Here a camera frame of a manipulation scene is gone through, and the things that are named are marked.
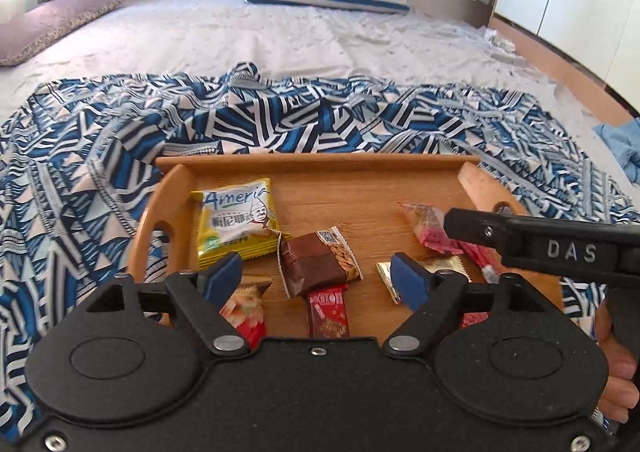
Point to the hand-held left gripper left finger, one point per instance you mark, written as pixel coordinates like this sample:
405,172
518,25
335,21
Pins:
222,277

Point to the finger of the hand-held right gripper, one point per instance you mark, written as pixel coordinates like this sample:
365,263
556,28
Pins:
470,227

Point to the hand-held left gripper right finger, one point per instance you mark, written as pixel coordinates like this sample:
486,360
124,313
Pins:
407,282

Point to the gold snack packet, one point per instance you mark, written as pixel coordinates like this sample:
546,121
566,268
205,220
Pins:
387,277

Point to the clear red-edged cracker packet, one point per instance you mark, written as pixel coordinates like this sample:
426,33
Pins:
427,227

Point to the yellow snack packet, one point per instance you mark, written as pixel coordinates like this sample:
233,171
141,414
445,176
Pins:
235,222

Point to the red cracker packet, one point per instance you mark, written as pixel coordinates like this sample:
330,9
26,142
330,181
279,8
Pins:
475,319

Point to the dark red snack packet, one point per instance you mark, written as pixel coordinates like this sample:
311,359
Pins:
327,312

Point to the brown chocolate snack packet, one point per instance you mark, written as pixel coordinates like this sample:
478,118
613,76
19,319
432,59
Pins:
312,262

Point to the wooden tray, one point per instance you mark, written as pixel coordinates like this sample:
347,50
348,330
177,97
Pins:
340,192

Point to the person's right hand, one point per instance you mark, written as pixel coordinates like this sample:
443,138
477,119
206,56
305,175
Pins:
622,382

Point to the small red candy packet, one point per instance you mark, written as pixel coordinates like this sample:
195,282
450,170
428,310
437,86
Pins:
477,259

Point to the puffed red snack packet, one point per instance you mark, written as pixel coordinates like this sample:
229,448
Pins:
247,312

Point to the light blue cloth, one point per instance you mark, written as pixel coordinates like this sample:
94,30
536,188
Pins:
622,145

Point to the blue patterned blanket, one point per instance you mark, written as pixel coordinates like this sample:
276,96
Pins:
75,157

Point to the grey bed sheet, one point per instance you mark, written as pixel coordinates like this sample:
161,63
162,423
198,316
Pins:
250,42

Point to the purple pillow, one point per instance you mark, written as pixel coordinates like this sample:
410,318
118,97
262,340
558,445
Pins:
45,27

